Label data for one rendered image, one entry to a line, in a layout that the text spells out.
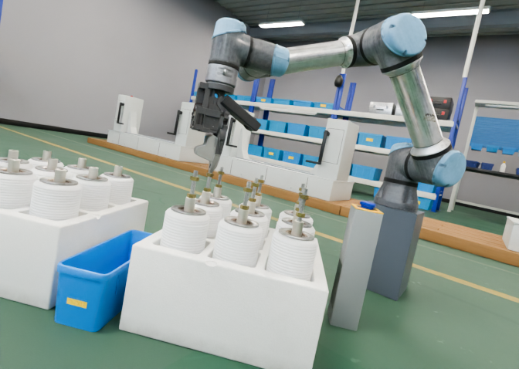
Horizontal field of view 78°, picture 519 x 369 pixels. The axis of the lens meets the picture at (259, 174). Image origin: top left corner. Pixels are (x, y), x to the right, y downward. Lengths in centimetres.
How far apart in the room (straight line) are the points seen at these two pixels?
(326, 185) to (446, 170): 185
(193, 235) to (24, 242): 35
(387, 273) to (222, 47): 89
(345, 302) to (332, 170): 210
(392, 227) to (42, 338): 100
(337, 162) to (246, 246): 231
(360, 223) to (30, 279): 75
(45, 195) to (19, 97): 614
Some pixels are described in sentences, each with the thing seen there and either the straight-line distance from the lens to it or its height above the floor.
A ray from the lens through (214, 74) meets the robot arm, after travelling 79.
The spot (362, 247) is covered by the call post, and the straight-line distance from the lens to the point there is 87.
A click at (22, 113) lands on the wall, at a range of 696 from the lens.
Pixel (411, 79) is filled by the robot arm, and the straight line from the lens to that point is 104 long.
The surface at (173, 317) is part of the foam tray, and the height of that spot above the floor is 5.
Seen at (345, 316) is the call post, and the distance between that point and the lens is 93.
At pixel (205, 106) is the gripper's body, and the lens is 79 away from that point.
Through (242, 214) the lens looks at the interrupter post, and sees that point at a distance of 68.
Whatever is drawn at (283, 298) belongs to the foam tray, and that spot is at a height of 15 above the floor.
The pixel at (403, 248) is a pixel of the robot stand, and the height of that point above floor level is 18.
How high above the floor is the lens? 41
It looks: 5 degrees down
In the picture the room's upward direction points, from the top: 11 degrees clockwise
